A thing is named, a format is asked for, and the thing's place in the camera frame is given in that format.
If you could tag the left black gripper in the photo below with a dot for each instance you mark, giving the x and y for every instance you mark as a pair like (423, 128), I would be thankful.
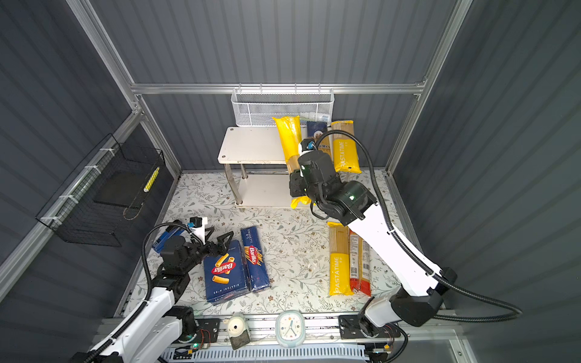
(222, 249)

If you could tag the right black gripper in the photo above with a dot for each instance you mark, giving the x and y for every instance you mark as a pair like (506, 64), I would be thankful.
(294, 179)

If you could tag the blue Ankara spaghetti bag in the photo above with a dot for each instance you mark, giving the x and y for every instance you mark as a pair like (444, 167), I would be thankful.
(315, 130)

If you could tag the yellow Pastatime spaghetti bag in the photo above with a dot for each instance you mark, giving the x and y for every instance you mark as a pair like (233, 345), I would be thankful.
(345, 155)

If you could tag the blue Barilla spaghetti box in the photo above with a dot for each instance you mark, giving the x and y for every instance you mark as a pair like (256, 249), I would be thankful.
(257, 272)

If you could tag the yellow clear spaghetti bag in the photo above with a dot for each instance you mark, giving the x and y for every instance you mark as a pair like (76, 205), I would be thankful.
(289, 131)

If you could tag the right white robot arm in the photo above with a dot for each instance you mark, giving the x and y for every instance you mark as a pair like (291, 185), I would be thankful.
(420, 296)

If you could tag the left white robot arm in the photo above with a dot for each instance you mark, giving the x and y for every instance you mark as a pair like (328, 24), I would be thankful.
(158, 321)

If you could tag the white two-tier shelf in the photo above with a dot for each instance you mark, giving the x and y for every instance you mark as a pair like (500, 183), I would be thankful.
(255, 167)

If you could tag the blue Barilla rigatoni box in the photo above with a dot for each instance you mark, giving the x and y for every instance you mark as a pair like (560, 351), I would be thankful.
(226, 275)

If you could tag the blue stapler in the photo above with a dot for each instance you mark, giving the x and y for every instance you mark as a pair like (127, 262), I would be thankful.
(170, 231)

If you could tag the tape roll dispenser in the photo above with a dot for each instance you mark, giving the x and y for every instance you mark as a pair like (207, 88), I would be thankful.
(238, 331)

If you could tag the red spaghetti bag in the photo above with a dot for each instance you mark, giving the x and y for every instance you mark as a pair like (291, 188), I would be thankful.
(360, 269)

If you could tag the yellow green marker pen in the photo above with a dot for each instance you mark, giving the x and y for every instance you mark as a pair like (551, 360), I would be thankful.
(151, 180)

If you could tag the white analog clock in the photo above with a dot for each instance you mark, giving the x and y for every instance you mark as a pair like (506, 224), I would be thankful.
(290, 329)

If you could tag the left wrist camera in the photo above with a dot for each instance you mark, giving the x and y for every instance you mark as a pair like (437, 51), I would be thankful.
(197, 226)

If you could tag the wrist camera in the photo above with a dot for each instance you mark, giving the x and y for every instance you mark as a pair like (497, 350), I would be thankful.
(306, 145)
(197, 226)

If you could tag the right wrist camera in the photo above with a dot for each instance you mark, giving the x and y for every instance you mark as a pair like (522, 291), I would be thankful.
(306, 145)

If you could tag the aluminium mounting rail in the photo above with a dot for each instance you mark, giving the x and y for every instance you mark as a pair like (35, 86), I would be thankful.
(310, 337)

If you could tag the white wire mesh basket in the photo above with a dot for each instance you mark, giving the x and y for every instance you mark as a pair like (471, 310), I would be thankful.
(260, 109)

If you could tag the black wire mesh basket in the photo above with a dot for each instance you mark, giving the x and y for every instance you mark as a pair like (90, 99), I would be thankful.
(100, 205)

